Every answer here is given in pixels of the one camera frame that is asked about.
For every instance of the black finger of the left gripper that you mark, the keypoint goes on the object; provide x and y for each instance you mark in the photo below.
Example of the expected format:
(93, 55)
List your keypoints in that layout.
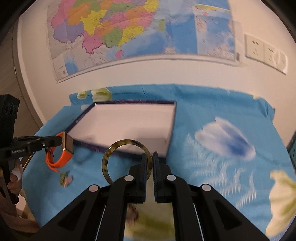
(26, 146)

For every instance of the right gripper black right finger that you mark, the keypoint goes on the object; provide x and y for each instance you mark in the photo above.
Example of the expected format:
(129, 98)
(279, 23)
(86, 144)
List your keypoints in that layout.
(169, 188)

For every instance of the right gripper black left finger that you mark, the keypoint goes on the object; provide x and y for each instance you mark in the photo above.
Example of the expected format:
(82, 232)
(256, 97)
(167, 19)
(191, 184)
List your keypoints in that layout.
(130, 189)

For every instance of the orange smartwatch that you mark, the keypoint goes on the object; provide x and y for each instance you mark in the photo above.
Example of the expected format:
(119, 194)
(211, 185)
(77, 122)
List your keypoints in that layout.
(67, 152)

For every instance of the left hand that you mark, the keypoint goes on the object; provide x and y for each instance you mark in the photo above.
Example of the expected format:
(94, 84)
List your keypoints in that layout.
(15, 184)

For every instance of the white tray with navy rim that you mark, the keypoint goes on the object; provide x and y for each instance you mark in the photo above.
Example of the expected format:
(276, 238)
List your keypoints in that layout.
(149, 122)

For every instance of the blue floral bedsheet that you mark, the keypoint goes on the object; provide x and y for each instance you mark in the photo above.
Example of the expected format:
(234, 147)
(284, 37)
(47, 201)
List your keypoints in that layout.
(222, 138)

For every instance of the colourful wall map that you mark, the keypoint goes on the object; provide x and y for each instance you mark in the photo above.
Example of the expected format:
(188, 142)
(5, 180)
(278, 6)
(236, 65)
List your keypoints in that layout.
(87, 34)

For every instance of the white wall socket panel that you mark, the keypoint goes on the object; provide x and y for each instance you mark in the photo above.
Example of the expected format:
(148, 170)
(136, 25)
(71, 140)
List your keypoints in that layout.
(265, 53)

